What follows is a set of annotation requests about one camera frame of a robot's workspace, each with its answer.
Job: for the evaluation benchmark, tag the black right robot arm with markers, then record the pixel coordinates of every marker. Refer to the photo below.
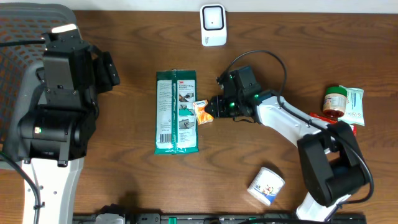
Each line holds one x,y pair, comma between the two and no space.
332,164

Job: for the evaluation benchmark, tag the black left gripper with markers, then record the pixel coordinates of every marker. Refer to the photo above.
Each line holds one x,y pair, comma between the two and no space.
111,74

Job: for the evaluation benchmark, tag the white barcode scanner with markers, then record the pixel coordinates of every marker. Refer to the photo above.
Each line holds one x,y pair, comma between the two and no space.
213,25

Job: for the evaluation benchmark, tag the small orange carton box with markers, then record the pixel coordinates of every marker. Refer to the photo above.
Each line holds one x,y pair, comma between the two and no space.
201,115

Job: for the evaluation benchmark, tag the white red package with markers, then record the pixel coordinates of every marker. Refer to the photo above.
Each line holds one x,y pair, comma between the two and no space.
176,124

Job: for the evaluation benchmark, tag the teal white snack packet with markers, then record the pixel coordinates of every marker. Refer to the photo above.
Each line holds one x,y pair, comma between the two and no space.
354,107

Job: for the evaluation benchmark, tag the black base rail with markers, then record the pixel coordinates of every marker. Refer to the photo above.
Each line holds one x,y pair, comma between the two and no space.
115,214

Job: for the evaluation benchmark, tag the red coffee stick sachet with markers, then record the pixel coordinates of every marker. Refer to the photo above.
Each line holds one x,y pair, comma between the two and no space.
331,121

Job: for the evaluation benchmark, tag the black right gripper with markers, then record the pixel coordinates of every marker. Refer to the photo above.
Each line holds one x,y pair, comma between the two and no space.
219,110

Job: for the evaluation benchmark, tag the white blue labelled jar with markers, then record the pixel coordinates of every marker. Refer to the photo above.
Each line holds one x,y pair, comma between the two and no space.
266,186

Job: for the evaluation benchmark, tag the grey plastic mesh basket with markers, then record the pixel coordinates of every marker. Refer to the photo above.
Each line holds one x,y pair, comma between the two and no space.
23,22

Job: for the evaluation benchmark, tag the green lid white jar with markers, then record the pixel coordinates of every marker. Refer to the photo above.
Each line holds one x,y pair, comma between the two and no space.
334,103

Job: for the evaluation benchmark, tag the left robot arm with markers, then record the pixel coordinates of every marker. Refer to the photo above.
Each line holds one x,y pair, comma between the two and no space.
53,133

